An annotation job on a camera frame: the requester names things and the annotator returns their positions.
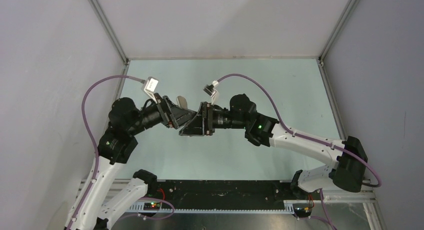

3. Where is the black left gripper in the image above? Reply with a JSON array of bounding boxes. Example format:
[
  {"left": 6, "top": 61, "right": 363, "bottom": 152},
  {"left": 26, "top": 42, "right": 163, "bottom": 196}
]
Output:
[{"left": 128, "top": 93, "right": 197, "bottom": 136}]

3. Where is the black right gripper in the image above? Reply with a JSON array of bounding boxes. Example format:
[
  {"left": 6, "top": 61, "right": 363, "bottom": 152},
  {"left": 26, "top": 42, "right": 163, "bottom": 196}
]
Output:
[{"left": 179, "top": 101, "right": 248, "bottom": 135}]

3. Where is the beige remote control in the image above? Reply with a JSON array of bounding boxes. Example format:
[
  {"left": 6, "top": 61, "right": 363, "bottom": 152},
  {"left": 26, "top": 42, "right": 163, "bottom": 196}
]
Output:
[{"left": 176, "top": 96, "right": 189, "bottom": 110}]

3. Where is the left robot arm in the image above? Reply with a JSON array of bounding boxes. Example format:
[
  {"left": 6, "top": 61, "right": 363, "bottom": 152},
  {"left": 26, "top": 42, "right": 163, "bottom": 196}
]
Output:
[{"left": 64, "top": 94, "right": 195, "bottom": 230}]

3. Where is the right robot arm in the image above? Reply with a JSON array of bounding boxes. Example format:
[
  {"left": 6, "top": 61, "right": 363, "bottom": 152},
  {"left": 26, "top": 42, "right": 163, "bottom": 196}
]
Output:
[{"left": 179, "top": 94, "right": 368, "bottom": 199}]

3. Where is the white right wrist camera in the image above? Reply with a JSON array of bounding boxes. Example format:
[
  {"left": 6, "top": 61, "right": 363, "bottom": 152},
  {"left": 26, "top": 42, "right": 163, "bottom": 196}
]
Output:
[{"left": 203, "top": 80, "right": 220, "bottom": 104}]

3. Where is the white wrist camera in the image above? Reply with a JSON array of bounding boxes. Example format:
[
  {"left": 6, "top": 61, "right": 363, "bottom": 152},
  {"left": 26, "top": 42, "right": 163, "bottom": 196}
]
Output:
[
  {"left": 142, "top": 76, "right": 159, "bottom": 103},
  {"left": 203, "top": 80, "right": 220, "bottom": 104}
]

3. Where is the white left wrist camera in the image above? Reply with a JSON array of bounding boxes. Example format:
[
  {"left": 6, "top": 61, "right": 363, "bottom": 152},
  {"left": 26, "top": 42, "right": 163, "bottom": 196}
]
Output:
[{"left": 142, "top": 76, "right": 159, "bottom": 103}]

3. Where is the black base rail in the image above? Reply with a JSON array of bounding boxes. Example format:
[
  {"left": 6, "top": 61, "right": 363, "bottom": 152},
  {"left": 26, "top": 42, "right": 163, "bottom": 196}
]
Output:
[{"left": 127, "top": 179, "right": 321, "bottom": 211}]

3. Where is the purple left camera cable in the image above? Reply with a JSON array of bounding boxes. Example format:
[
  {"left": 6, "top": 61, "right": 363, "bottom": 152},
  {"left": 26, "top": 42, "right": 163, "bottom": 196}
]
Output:
[{"left": 66, "top": 75, "right": 147, "bottom": 230}]

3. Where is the white slotted cable duct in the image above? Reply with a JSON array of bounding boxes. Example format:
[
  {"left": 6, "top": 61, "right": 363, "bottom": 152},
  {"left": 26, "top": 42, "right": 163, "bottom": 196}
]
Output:
[{"left": 129, "top": 202, "right": 296, "bottom": 214}]

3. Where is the left aluminium frame post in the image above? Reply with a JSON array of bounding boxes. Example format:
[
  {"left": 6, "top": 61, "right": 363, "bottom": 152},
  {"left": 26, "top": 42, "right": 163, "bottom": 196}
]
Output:
[{"left": 88, "top": 0, "right": 129, "bottom": 65}]

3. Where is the aluminium frame post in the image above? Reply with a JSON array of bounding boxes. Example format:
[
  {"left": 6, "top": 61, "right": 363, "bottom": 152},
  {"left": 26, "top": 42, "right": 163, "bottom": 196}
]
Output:
[
  {"left": 318, "top": 0, "right": 360, "bottom": 64},
  {"left": 88, "top": 0, "right": 129, "bottom": 65}
]

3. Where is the right aluminium frame post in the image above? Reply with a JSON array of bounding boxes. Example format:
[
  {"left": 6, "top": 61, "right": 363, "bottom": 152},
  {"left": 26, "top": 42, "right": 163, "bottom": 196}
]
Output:
[{"left": 318, "top": 0, "right": 360, "bottom": 64}]

